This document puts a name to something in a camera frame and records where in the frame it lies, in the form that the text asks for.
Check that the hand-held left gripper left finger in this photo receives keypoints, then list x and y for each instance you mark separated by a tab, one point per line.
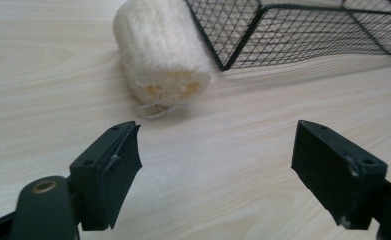
106	180

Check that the cream loofah sponge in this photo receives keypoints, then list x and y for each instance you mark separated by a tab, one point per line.
161	56

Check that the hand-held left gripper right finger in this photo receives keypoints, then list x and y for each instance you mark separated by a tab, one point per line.
336	176

